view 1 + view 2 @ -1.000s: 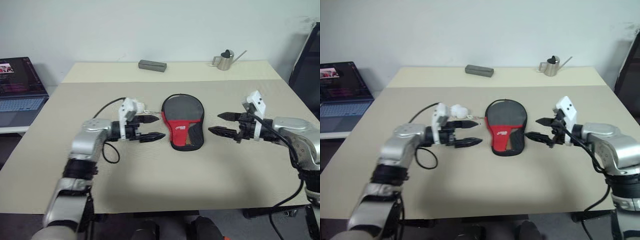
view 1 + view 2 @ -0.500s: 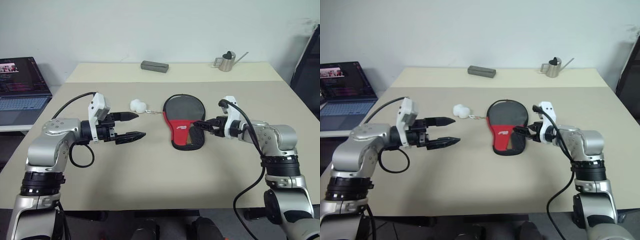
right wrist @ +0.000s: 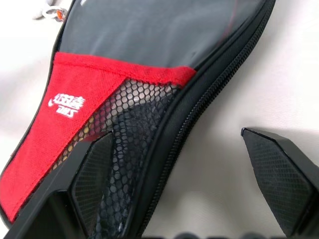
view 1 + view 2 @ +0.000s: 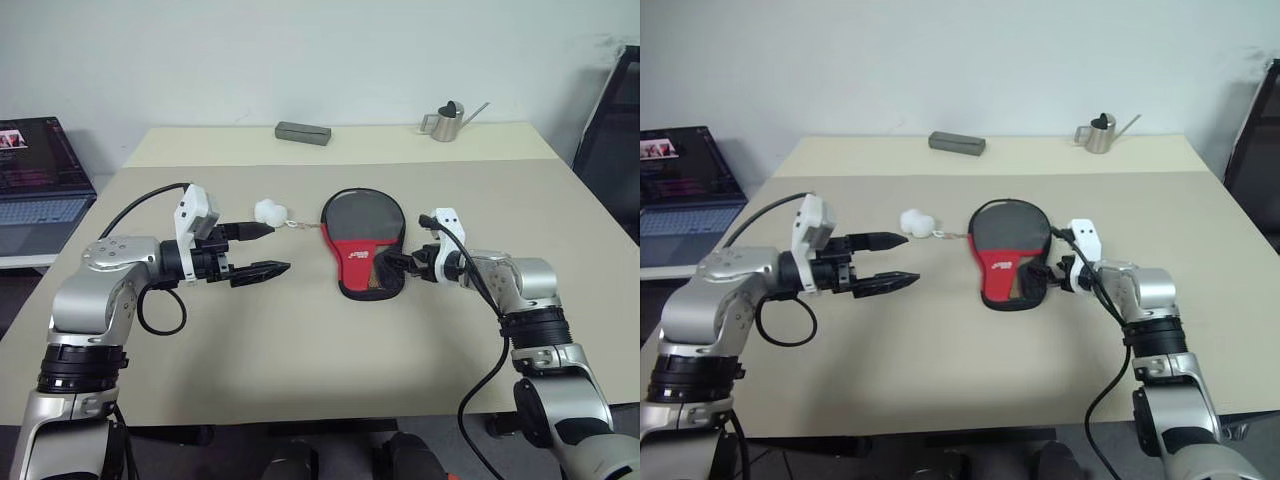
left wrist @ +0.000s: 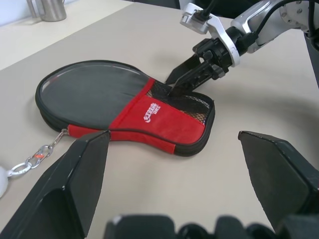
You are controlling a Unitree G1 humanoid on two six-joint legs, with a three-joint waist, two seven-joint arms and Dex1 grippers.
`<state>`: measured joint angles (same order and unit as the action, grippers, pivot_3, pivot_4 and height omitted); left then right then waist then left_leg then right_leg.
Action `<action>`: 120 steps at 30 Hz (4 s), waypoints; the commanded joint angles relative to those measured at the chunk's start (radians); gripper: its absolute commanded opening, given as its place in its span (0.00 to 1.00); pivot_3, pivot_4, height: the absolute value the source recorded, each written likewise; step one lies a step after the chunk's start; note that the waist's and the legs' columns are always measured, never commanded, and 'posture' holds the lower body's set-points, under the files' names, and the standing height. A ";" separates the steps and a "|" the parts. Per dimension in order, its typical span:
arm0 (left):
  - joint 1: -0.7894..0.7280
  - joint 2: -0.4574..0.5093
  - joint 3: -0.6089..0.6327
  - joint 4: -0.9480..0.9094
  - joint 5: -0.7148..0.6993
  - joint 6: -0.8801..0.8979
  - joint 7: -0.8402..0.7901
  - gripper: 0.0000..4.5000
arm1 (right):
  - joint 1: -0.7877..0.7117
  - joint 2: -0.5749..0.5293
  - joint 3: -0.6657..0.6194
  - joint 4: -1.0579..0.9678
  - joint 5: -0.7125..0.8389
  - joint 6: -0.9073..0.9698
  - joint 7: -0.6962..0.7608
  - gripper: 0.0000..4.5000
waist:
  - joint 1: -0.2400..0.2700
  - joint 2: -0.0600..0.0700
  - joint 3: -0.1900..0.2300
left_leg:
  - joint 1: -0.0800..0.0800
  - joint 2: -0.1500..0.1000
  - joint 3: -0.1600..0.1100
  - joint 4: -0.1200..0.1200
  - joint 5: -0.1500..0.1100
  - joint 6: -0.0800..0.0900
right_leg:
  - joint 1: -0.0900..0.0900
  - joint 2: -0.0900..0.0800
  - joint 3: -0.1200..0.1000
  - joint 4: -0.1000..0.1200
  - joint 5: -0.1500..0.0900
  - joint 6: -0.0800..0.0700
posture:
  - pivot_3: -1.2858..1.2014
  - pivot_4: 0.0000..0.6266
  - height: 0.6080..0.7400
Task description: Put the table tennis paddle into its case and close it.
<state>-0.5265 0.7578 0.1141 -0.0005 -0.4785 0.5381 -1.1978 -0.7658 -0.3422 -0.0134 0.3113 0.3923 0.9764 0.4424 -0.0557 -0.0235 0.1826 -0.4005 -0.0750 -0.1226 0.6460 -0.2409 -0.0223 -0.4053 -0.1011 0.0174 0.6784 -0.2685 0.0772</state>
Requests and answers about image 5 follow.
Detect metal watering can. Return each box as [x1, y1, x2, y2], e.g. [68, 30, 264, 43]
[24, 0, 68, 22]

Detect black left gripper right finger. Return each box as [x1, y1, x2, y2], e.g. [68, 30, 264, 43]
[238, 130, 319, 231]

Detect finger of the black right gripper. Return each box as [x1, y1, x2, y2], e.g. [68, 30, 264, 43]
[165, 54, 203, 85]
[169, 51, 216, 98]

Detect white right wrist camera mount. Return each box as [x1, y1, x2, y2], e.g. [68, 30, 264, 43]
[179, 2, 241, 68]

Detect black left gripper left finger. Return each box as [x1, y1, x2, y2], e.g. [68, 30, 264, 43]
[0, 130, 111, 239]

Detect black red paddle case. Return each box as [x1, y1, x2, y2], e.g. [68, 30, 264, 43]
[34, 59, 215, 157]

